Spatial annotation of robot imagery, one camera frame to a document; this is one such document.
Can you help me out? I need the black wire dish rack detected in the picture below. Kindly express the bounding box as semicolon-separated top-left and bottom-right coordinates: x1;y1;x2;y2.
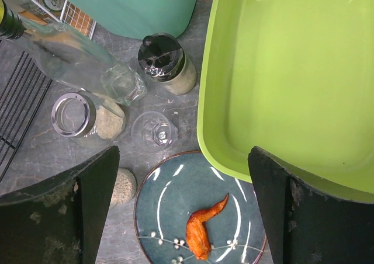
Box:
1;52;52;179

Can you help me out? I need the green plastic tub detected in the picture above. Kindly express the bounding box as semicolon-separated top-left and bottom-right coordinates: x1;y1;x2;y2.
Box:
198;0;373;193

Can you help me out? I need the open glass jar with powder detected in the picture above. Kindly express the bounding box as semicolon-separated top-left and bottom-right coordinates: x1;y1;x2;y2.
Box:
51;91;126;149

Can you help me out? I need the white wire shelf rack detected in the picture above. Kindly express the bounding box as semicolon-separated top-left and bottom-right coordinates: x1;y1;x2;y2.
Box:
8;0;98;40

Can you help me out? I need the glass bottle with gold pourer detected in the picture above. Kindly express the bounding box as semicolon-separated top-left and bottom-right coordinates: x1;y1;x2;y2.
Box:
1;1;147;106

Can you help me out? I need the orange chicken wing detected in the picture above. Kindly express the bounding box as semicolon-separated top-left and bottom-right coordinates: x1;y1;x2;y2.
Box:
185;193;229;260

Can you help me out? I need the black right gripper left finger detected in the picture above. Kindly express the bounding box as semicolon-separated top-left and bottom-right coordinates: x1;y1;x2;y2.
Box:
1;146;120;263

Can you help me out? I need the spice jar with black grinder lid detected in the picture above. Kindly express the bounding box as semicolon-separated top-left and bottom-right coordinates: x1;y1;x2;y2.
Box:
138;33;197;95

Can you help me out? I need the teal trash bin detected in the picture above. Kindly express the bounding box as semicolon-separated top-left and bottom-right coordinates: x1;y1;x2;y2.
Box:
68;0;196;40

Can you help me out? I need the blue ceramic plate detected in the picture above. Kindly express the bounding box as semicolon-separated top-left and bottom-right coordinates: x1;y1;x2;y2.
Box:
134;151;266;263

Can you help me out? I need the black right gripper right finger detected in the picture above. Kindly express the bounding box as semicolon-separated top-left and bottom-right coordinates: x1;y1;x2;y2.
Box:
248;146;373;263

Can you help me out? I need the clear glass cup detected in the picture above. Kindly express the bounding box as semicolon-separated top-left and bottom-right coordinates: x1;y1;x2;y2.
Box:
131;111;178;154

